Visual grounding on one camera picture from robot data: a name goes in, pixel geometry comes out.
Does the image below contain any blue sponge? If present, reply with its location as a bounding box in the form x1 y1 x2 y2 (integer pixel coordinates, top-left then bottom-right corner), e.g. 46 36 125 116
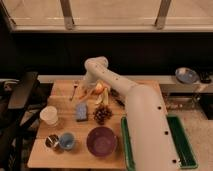
76 102 88 121

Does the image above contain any white paper cup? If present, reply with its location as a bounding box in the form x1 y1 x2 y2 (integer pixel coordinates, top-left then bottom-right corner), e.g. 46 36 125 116
40 106 59 126

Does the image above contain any dark grape bunch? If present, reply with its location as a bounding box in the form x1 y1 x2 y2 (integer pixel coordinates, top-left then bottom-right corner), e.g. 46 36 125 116
93 104 112 125

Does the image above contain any purple bowl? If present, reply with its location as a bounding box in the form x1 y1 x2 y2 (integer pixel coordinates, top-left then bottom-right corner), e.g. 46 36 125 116
86 126 118 157

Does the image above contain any green plastic tray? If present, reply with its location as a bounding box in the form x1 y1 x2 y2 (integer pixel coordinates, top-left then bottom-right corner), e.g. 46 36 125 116
121 114 198 171

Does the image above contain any wooden cutting board table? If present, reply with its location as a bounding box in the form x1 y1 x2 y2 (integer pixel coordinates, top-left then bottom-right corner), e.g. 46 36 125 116
28 80 125 171

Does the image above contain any grey plate on ledge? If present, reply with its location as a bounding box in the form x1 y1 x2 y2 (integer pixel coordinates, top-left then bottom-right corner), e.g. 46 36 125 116
175 67 199 84

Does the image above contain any black handled peeler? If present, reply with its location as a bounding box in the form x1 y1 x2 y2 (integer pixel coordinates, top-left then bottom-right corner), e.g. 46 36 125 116
110 89 125 107

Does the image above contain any blue ceramic cup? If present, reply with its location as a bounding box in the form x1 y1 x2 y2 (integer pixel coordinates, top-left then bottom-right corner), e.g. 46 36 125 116
59 133 75 150

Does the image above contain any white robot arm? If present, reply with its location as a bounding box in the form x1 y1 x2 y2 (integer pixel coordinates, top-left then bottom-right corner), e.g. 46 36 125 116
83 57 179 171

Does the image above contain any yellow banana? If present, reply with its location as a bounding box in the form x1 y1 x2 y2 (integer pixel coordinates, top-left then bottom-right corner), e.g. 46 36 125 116
95 88 109 105

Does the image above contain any black chair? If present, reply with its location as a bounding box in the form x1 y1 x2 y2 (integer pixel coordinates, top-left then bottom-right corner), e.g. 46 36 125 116
0 71 47 171

